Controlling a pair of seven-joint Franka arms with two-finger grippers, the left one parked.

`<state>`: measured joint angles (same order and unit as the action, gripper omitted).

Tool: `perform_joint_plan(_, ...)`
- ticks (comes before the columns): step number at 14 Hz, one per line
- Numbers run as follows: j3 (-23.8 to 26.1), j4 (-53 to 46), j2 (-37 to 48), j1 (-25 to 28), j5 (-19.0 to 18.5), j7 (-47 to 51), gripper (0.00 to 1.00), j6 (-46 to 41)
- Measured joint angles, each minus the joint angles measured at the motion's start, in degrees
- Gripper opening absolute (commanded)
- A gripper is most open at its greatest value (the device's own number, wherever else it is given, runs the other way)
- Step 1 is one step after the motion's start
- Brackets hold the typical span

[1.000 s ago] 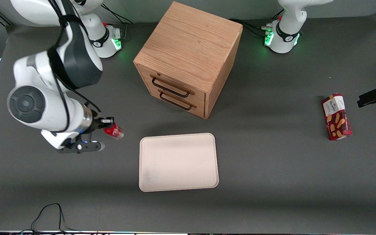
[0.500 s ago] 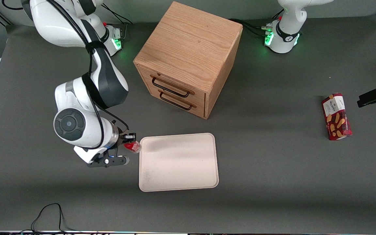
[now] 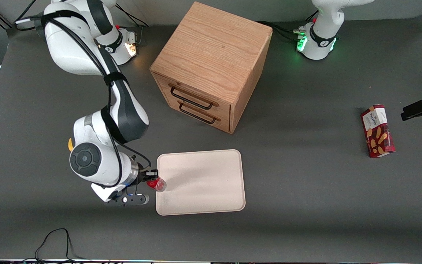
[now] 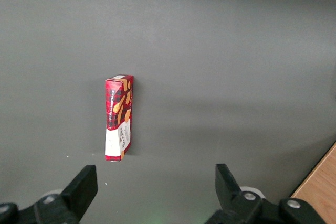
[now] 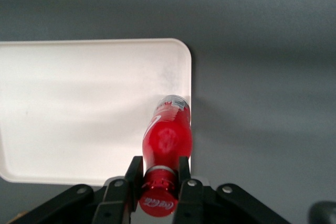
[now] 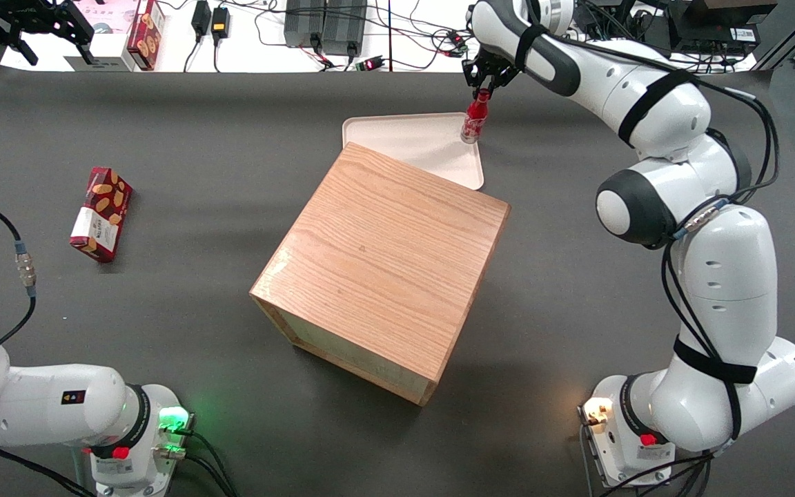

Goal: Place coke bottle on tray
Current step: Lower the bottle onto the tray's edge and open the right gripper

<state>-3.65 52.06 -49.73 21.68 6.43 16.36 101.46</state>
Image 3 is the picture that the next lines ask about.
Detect black left arm base cables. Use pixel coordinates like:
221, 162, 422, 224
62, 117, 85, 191
256, 21, 306, 42

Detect red biscuit box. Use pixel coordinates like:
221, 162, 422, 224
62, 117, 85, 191
360, 104, 396, 158

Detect red coke bottle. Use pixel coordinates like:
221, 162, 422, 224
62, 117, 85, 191
147, 177, 167, 193

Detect wooden two-drawer cabinet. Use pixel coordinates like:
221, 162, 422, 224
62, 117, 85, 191
149, 1, 273, 135

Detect black right arm base cable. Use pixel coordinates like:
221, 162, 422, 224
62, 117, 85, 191
116, 4, 149, 47

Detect thin black looped cable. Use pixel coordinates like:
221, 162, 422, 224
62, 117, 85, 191
34, 228, 89, 262

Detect cream plastic tray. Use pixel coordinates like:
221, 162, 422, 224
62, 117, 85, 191
155, 149, 246, 216

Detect long black drawer handle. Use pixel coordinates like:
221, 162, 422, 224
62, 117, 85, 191
169, 86, 215, 110

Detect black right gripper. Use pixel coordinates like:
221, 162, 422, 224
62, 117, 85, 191
138, 169, 159, 183

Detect dark grey table mat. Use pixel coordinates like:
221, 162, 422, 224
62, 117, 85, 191
0, 14, 422, 261

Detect short black drawer handle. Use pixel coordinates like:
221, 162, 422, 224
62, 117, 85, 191
178, 103, 217, 125

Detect black cable along right arm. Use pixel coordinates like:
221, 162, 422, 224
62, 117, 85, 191
15, 0, 152, 191

